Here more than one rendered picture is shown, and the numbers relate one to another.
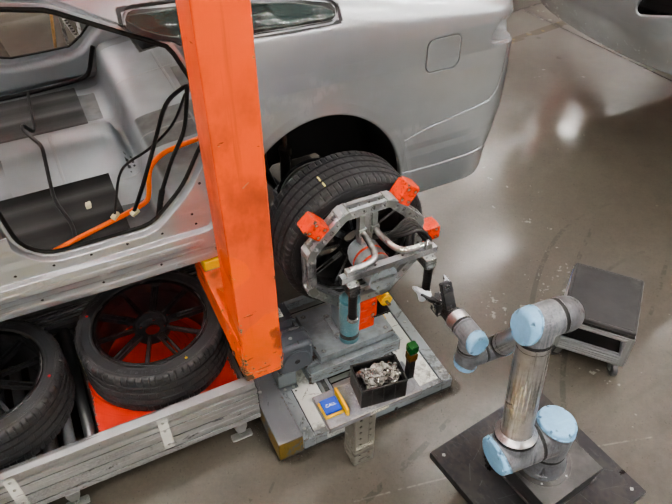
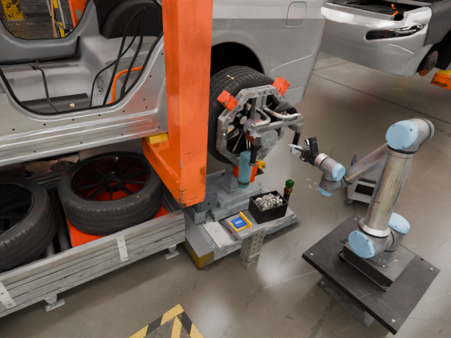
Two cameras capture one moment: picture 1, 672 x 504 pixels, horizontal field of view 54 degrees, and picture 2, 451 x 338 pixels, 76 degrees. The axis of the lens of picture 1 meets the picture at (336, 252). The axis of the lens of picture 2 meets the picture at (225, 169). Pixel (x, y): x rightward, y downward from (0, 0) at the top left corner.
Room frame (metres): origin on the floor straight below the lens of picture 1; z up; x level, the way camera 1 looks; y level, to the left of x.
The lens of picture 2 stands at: (0.33, 0.33, 1.75)
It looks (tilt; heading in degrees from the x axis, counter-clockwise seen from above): 36 degrees down; 351
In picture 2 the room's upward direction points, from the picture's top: 5 degrees clockwise
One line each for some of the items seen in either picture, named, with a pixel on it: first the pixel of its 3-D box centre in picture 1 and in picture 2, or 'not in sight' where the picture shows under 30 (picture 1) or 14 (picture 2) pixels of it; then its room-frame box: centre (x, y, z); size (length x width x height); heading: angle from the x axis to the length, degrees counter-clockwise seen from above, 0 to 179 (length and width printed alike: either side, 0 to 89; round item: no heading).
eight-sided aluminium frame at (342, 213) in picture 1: (363, 252); (253, 127); (2.04, -0.12, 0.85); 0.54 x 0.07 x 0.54; 116
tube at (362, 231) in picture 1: (356, 245); (256, 112); (1.88, -0.08, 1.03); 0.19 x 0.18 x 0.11; 26
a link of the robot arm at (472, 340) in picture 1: (470, 336); (332, 169); (1.62, -0.51, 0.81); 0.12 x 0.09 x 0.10; 26
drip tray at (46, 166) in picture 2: not in sight; (52, 165); (2.77, 1.62, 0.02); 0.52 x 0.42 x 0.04; 110
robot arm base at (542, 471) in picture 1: (544, 452); (380, 245); (1.34, -0.80, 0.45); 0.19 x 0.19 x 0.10
